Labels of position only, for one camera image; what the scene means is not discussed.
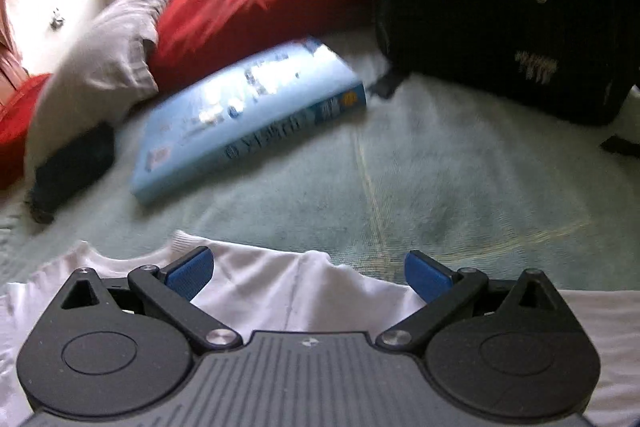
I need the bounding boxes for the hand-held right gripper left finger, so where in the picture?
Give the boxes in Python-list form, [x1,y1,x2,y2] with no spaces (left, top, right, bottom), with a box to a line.
[62,246,243,354]

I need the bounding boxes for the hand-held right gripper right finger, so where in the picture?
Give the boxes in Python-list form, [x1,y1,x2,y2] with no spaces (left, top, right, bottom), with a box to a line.
[377,251,558,353]

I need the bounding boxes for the white sweatshirt with bear print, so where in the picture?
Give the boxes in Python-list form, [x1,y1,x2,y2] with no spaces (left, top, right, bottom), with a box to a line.
[0,231,640,427]

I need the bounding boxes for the green plaid bed blanket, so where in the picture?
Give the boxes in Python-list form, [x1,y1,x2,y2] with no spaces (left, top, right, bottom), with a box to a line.
[0,29,640,293]

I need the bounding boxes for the dark folded cloth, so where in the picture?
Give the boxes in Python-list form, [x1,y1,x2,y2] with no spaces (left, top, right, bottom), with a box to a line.
[27,124,117,223]

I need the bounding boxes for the light blue book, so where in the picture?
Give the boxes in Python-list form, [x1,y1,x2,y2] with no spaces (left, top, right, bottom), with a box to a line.
[131,37,368,205]

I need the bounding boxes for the grey pillow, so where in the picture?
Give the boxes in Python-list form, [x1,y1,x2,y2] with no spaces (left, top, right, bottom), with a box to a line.
[24,0,183,178]

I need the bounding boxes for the red quilt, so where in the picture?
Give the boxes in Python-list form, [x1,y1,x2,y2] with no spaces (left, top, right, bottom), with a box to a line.
[0,0,373,190]

